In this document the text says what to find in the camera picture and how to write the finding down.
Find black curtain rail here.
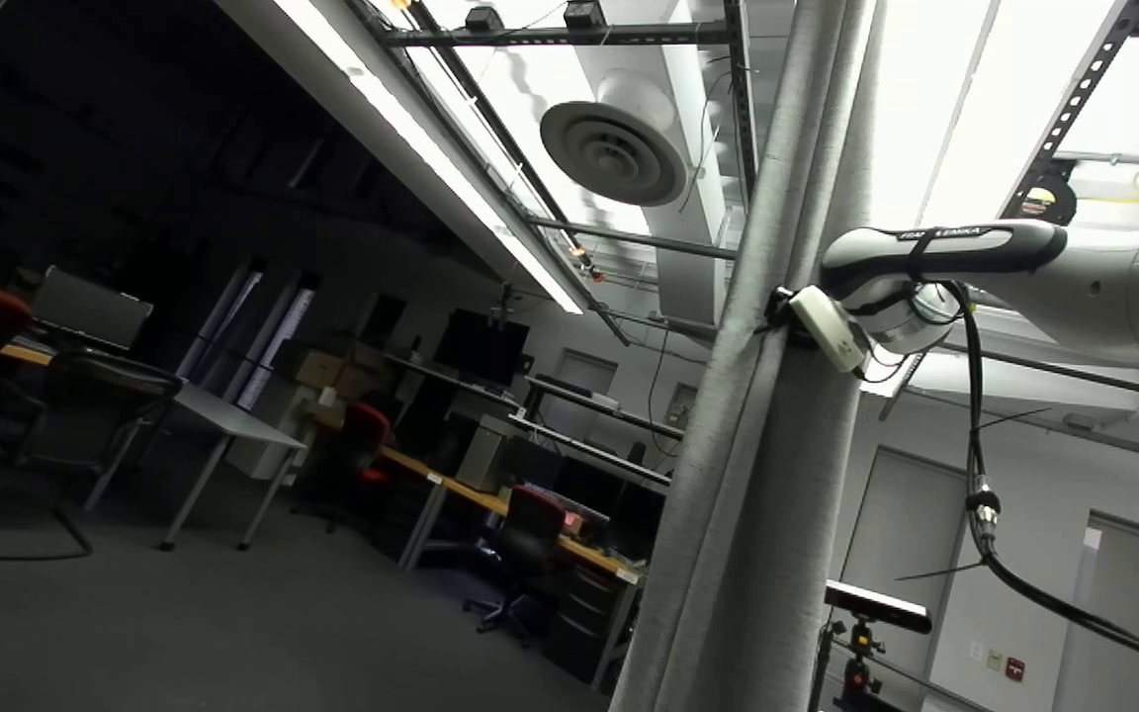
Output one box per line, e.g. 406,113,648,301
377,0,738,50

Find brown cardboard box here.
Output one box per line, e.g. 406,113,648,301
288,342,383,404

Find black perforated ceiling strut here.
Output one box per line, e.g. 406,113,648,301
1000,0,1139,225

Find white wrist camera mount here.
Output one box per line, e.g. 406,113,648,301
781,279,874,378

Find grey fabric curtain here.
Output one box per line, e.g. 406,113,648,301
605,0,884,712

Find grey computer monitor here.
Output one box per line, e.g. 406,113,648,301
26,264,159,357

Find black camera bar on stand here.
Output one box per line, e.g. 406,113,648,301
824,576,941,638

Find long wooden workbench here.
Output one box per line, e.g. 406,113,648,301
377,444,648,664

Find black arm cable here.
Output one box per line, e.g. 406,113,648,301
937,275,1139,693

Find red clamp on stand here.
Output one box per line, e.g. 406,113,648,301
839,618,888,702

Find black computer monitor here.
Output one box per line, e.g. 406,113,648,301
428,305,534,390

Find round ceiling air vent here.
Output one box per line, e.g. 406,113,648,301
536,100,693,208

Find white folding table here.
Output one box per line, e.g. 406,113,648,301
154,378,312,557

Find long ceiling light fixture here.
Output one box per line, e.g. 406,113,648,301
213,0,589,321

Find wooden desk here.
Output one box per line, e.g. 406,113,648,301
0,333,186,520

